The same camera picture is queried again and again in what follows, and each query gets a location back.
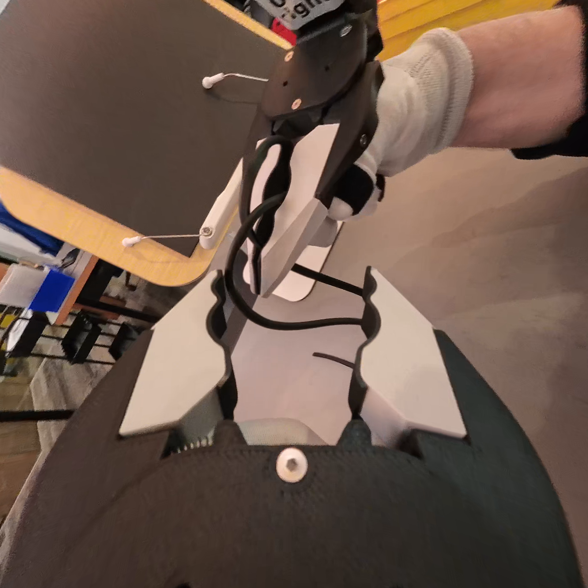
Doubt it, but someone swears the yellow plastic bin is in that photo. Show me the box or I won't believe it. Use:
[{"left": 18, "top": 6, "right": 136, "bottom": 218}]
[{"left": 377, "top": 0, "right": 566, "bottom": 47}]

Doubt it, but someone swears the blue plastic bin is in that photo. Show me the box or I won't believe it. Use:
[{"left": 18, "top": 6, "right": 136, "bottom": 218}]
[{"left": 28, "top": 268, "right": 76, "bottom": 314}]

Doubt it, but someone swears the person's right hand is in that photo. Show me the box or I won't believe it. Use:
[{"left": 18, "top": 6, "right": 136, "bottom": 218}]
[{"left": 325, "top": 28, "right": 475, "bottom": 221}]

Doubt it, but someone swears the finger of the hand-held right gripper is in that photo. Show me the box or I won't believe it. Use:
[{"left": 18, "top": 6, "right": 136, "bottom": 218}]
[
  {"left": 240, "top": 135, "right": 295, "bottom": 295},
  {"left": 258, "top": 123, "right": 341, "bottom": 297}
]

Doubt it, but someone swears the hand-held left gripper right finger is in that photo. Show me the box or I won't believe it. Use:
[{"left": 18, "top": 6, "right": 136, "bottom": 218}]
[{"left": 350, "top": 266, "right": 470, "bottom": 444}]

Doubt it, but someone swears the red container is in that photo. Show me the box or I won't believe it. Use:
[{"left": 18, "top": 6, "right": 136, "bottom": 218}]
[{"left": 271, "top": 16, "right": 299, "bottom": 44}]

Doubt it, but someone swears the wooden tray with black pad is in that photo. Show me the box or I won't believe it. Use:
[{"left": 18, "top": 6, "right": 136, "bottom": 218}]
[{"left": 0, "top": 0, "right": 295, "bottom": 288}]

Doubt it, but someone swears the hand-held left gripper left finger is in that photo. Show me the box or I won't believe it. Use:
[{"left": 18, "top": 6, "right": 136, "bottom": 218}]
[{"left": 118, "top": 270, "right": 239, "bottom": 448}]

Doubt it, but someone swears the black rubber cord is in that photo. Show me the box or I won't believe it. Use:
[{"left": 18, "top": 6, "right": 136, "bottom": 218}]
[{"left": 224, "top": 134, "right": 368, "bottom": 369}]

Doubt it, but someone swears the white plastic bin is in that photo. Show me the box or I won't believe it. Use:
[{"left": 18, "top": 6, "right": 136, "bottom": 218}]
[{"left": 0, "top": 263, "right": 49, "bottom": 309}]

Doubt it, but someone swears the black metal rack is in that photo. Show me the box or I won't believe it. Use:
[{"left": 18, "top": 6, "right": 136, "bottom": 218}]
[{"left": 0, "top": 301, "right": 154, "bottom": 423}]

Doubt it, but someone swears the person's right forearm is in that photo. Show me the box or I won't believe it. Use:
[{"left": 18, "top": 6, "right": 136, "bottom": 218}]
[{"left": 452, "top": 7, "right": 588, "bottom": 159}]

